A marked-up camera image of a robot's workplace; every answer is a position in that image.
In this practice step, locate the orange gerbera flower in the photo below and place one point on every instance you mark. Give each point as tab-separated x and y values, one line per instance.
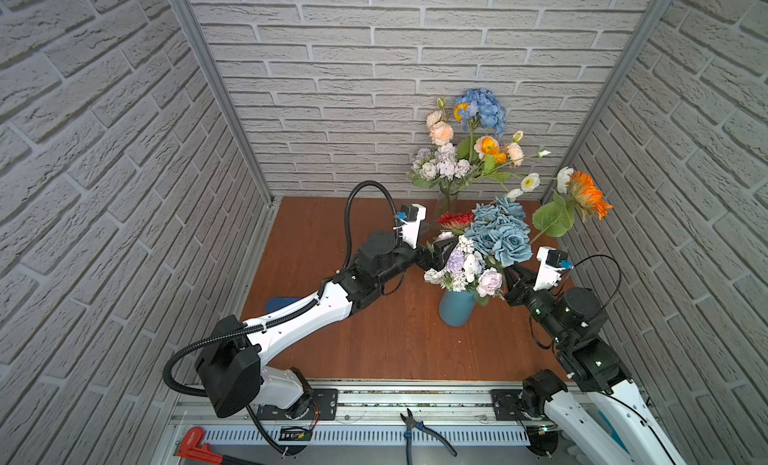
576	196

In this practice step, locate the white ranunculus flower stem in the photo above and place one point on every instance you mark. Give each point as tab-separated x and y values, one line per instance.
516	185

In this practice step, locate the red gerbera flower stem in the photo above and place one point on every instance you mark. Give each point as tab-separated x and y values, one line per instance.
456	223

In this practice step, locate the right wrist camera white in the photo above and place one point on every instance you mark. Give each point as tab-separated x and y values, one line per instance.
553	264

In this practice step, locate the clear glass vase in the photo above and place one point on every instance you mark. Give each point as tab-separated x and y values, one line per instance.
447	201

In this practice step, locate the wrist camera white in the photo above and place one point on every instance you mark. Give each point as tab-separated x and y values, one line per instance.
553	264
408	223

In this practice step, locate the dusty blue hydrangea stem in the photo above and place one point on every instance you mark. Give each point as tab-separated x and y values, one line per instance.
499	231

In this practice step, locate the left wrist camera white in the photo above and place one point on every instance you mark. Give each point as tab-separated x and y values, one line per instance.
408	223

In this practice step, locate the teal ceramic vase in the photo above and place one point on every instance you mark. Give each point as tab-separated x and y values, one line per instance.
455	308

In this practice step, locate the aluminium mounting rail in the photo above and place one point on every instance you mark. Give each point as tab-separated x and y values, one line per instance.
359	412

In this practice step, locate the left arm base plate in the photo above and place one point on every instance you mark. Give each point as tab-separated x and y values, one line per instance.
320	404

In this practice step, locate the white lilac bouquet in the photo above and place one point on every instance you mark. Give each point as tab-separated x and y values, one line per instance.
466	270
439	166

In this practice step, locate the blue oval dish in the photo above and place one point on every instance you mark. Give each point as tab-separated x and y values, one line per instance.
276	304

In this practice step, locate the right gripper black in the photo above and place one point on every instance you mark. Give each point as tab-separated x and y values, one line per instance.
519	291

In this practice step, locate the blue hydrangea flower stem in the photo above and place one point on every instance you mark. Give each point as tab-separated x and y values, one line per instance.
478	95

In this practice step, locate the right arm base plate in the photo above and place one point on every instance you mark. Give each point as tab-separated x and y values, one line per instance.
516	405

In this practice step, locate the blue handled pliers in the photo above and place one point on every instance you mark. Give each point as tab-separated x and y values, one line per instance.
412	424

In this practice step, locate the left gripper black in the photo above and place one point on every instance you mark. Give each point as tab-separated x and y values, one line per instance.
424	254

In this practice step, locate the orange yellow flower stem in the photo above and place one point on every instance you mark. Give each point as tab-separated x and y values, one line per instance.
483	121

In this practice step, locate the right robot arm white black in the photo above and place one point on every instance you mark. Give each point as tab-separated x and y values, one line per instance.
632	435

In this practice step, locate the red clamp tool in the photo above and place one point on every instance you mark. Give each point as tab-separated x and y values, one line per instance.
193	448

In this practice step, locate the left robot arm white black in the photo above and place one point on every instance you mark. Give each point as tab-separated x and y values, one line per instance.
235	370

